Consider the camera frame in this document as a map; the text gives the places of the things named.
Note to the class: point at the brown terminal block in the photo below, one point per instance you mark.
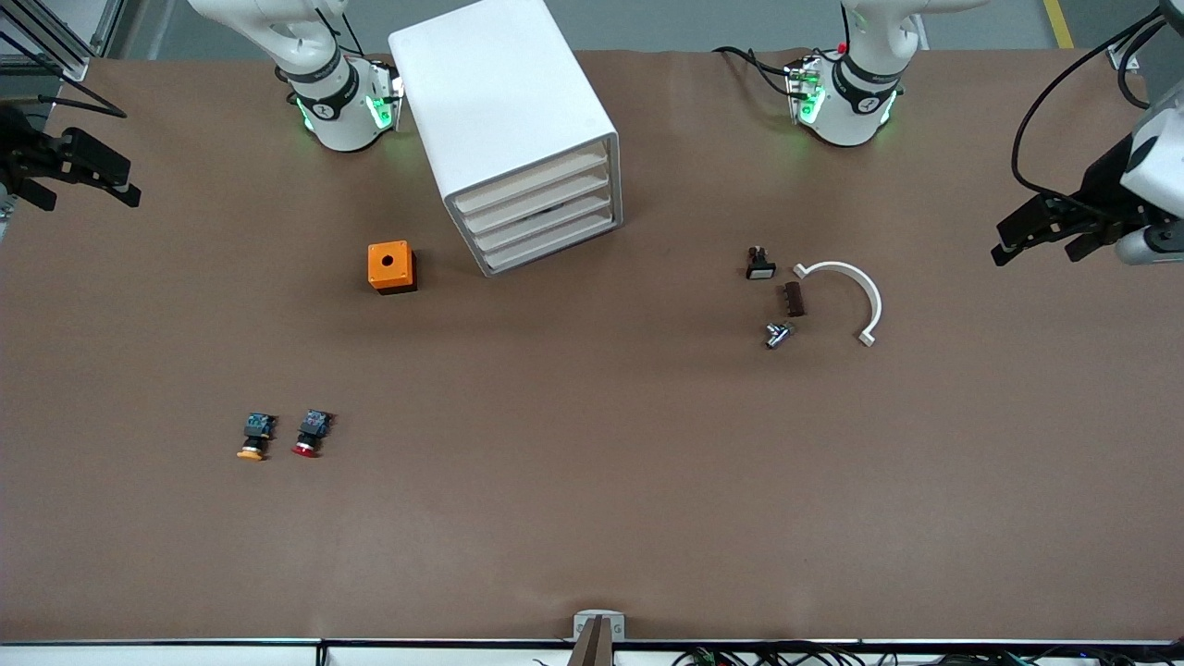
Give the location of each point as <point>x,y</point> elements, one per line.
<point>794,300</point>

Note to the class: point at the black switch white face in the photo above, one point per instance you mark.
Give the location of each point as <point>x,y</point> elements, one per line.
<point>760,268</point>

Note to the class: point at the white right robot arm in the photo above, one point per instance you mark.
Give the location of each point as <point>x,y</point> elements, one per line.
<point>338,125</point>

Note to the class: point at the gray camera mount bracket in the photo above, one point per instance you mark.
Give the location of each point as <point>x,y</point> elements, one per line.
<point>581,627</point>

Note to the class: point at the brown camera pole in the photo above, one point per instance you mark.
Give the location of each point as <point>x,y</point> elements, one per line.
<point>592,649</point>

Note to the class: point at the small silver metal connector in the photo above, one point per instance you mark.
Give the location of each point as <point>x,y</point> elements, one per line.
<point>777,335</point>

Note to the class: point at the orange button enclosure box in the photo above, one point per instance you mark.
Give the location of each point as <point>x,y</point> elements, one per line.
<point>388,264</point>

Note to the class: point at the yellow push button switch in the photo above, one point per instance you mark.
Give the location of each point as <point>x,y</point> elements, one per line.
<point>256,430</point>

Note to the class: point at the arm base connector panel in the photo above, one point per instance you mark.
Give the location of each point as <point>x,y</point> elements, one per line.
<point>384,97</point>
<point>807,92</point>

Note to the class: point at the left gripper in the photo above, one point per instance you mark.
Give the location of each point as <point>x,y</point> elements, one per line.
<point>1103,185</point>

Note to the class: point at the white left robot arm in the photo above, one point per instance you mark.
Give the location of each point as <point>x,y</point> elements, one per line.
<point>846,111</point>

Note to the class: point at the red push button switch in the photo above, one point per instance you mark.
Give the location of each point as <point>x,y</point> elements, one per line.
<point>312,427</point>

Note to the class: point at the aluminium frame profile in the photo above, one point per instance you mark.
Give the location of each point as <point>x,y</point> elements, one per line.
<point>69,67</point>
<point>1124,57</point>

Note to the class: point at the white curved plastic bracket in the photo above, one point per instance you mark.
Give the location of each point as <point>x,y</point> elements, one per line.
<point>869,296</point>

